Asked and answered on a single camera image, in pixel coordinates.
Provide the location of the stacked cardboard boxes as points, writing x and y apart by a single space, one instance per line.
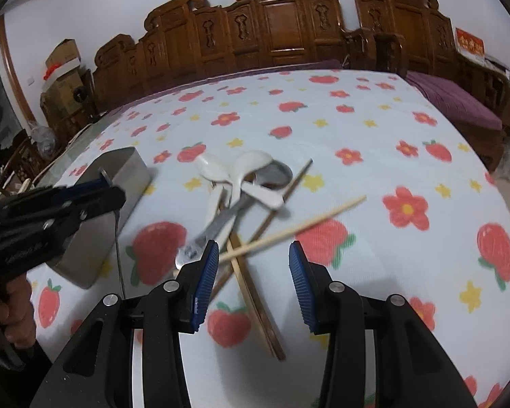
66 98

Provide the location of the stainless steel spoon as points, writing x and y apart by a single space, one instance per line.
192 250

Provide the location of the carved wooden armchair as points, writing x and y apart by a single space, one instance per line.
429 42

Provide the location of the dark brown wooden chopstick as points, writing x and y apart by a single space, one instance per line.
223 278

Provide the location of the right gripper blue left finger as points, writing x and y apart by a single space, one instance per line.
196 287

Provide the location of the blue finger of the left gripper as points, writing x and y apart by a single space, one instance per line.
97 203
90 186

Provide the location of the wooden side table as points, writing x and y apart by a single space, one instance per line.
494 88

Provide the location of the light bamboo chopstick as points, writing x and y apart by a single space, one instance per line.
290 231

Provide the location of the person's left hand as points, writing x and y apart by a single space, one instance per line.
17 313

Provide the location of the carved wooden sofa bench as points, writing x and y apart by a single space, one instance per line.
191 40

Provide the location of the large white ceramic spoon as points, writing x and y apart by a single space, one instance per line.
261 185

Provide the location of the purple armchair cushion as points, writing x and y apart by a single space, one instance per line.
453 102

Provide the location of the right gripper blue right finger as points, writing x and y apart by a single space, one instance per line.
310 281

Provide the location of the purple sofa cushion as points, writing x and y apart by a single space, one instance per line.
331 64

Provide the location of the strawberry flower print tablecloth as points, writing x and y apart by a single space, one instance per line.
391 199

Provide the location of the rectangular stainless steel tray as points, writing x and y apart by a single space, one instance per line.
87 249

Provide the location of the red paper box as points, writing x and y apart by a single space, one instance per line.
469 43

